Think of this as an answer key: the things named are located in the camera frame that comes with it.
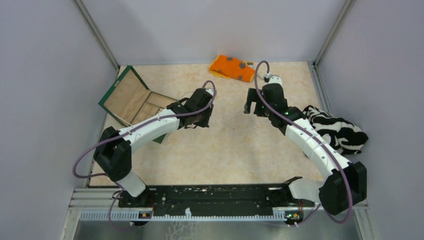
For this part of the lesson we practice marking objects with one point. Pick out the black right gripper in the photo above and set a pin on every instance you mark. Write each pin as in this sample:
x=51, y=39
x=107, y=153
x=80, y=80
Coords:
x=253, y=96

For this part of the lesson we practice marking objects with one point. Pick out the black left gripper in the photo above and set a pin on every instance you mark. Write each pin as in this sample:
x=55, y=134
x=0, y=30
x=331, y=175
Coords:
x=204, y=122

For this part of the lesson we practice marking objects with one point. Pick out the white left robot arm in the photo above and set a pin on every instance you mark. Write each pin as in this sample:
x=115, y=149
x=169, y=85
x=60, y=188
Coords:
x=114, y=151

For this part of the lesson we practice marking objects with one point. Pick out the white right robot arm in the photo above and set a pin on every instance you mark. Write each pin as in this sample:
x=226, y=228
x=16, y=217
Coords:
x=344, y=183

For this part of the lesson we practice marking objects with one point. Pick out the green jewelry box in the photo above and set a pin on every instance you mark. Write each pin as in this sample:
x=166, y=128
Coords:
x=130, y=101

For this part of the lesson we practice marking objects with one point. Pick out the silver bangle with pearls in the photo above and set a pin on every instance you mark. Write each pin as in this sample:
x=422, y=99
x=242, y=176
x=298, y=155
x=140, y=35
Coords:
x=187, y=95

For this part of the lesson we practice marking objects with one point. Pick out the orange spotted cloth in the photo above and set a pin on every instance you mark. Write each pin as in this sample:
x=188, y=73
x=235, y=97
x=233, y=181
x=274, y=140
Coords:
x=232, y=68

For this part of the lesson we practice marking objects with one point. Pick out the zebra striped cloth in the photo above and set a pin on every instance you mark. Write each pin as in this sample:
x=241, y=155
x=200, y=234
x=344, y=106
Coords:
x=342, y=135

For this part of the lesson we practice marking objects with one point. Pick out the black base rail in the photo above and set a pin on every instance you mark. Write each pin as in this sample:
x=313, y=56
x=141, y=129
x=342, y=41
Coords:
x=217, y=200

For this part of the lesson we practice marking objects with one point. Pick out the white toothed cable strip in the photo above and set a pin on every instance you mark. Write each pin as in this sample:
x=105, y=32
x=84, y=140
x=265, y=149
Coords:
x=135, y=216

